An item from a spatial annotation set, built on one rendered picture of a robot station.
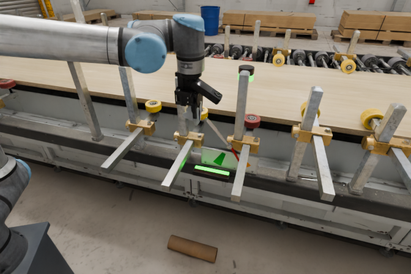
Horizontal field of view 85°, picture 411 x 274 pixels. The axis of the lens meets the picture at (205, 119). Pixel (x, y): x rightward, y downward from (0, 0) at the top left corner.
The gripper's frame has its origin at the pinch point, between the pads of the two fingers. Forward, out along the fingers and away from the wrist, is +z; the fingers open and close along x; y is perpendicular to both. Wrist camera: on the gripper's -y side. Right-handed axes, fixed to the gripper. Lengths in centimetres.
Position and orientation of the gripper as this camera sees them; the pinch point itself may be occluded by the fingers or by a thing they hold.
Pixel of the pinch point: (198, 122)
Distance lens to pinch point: 84.7
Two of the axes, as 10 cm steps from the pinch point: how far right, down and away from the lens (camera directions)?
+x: -2.8, 5.2, -8.0
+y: -9.6, -1.5, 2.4
